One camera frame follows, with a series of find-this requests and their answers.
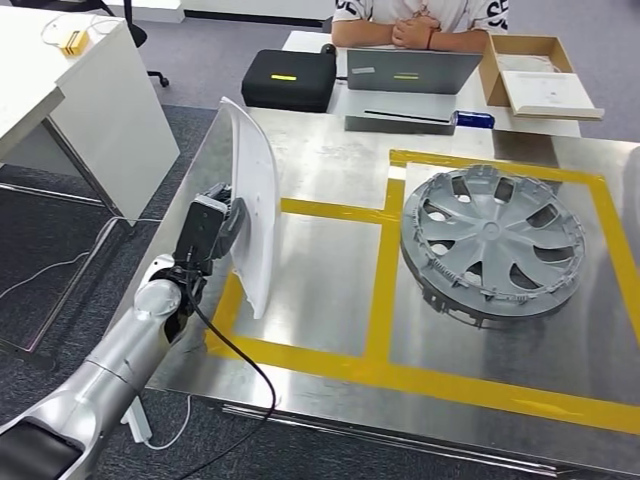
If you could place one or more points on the black office chair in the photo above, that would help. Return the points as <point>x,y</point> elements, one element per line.
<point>135,26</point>

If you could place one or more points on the stainless steel workbench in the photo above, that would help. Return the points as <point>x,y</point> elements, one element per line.
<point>324,152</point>

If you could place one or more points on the person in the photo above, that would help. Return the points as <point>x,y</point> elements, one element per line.
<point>440,10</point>

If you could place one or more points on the person's right hand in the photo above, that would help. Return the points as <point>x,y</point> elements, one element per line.
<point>404,34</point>

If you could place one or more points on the person's left forearm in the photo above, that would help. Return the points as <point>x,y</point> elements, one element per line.
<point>460,41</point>

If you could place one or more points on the white flat box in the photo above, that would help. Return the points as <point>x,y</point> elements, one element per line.
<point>550,93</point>

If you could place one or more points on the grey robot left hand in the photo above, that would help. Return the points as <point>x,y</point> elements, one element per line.
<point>231,228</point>

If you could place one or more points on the black carrying case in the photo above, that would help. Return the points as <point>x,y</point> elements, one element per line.
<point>290,79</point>

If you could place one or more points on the black computer mouse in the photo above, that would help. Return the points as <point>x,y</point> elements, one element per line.
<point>328,50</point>

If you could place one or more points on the yellow block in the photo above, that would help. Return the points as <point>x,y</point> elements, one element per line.
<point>75,43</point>

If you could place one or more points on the grey laptop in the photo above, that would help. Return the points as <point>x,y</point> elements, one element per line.
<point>410,71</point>

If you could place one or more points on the yellow workbench tape marking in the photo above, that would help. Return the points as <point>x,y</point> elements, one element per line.
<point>380,298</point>

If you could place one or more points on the grey plastic hubcap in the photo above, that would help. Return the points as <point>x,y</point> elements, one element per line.
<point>492,232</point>

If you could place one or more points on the white desk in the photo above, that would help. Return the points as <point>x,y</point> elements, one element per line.
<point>530,126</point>
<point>115,119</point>

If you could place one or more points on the blue cylinder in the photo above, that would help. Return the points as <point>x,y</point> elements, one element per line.
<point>475,120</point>

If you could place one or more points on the white power strip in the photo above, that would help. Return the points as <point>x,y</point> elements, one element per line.
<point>136,424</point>

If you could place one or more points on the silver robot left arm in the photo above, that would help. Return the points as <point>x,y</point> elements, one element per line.
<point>125,358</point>

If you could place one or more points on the cardboard box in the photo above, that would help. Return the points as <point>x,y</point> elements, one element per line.
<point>490,73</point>

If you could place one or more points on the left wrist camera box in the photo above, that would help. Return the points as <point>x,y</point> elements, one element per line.
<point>200,232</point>

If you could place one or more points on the person's right forearm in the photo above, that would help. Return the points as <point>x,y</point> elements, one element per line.
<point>362,32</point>

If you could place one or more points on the white curved plastic part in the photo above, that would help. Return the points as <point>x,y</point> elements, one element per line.
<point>260,199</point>

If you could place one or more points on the person's left hand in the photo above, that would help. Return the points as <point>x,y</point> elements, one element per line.
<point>427,28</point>

